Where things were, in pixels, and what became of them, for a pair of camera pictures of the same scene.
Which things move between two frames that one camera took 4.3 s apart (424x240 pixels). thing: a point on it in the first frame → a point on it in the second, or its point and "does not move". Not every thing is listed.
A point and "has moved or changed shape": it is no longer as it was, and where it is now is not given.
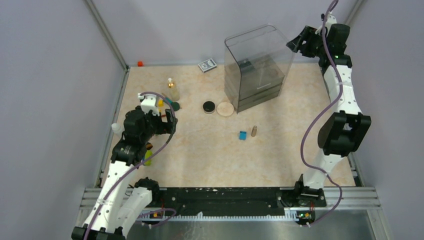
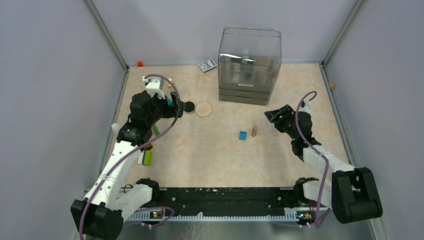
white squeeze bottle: x=117 y=128 does not move
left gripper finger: x=172 y=120 → x=178 y=105
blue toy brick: x=243 y=135 does not move
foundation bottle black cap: x=149 y=146 does not move
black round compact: x=208 y=107 → x=190 y=108
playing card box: x=207 y=65 does not move
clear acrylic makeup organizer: x=256 y=63 has moved or changed shape
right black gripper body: x=313 y=44 → x=289 y=129
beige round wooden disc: x=225 y=109 → x=203 y=109
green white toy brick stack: x=148 y=153 does not move
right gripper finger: x=295 y=44 → x=281 y=116
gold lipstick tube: x=253 y=133 does not move
